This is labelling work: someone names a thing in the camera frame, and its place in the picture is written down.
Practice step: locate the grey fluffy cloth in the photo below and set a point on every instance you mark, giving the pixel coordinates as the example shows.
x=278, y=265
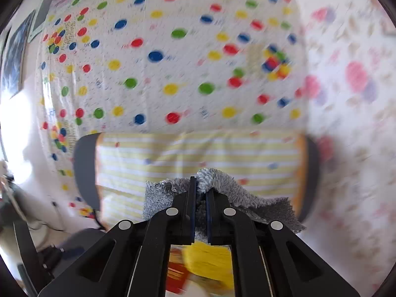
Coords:
x=247, y=198

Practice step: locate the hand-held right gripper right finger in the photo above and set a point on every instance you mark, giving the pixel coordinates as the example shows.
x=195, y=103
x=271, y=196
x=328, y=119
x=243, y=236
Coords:
x=209, y=222

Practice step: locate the polka dot sheet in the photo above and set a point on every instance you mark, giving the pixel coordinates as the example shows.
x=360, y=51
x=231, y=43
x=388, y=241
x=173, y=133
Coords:
x=185, y=37

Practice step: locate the yellow striped chair cover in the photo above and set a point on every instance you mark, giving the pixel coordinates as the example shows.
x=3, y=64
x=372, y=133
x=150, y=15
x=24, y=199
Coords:
x=185, y=154

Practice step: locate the yellow crumpled packet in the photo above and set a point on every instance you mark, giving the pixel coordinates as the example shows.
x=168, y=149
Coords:
x=207, y=260

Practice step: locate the grey framed wall poster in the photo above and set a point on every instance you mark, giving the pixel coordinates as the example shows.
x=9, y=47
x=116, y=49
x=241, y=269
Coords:
x=46, y=9

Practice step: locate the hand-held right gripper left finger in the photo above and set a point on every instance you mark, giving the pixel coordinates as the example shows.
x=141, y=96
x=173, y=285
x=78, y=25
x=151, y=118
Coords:
x=191, y=225

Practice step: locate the black stand leg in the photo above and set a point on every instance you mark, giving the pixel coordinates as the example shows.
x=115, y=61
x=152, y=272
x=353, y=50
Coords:
x=26, y=253

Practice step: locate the dark wall poster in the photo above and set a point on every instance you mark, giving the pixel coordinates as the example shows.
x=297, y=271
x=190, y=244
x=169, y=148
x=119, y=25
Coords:
x=15, y=55

